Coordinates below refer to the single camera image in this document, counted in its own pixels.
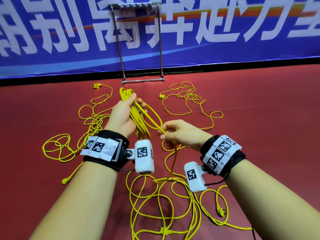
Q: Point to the person's left hand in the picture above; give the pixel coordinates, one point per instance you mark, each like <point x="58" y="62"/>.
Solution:
<point x="122" y="117"/>

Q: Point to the person's right hand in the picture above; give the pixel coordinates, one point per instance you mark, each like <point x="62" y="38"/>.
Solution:
<point x="185" y="135"/>

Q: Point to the metal rack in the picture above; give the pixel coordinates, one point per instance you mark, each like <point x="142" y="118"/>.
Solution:
<point x="142" y="80"/>

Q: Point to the person's right forearm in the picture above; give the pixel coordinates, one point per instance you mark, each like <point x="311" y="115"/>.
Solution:
<point x="270" y="202"/>

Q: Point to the person's left forearm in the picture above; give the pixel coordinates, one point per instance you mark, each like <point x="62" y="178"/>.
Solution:
<point x="80" y="202"/>

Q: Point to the black marker wristband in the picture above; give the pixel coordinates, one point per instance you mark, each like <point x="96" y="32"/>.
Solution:
<point x="222" y="155"/>
<point x="104" y="150"/>

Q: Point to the blue banner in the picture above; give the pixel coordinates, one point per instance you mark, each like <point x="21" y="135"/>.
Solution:
<point x="240" y="27"/>

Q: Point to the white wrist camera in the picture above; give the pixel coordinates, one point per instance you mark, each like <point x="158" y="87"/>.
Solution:
<point x="143" y="156"/>
<point x="195" y="176"/>

